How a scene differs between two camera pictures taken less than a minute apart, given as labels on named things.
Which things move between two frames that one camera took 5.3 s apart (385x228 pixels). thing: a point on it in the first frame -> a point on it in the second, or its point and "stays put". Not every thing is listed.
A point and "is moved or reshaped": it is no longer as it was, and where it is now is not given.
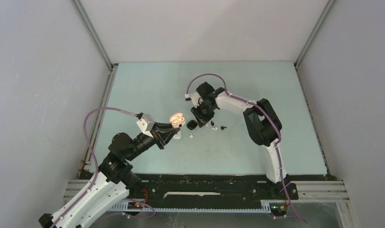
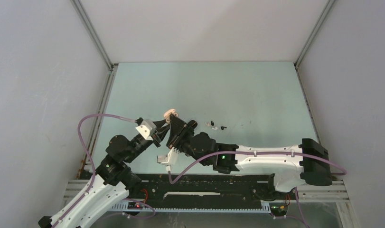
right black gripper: x=202 y=120 -> x=179 y=129
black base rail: x=183 y=188 stays put
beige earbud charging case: x=177 y=120 is moved or reshaped
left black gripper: x=164 y=132 stays put
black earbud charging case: x=192 y=124 stays put
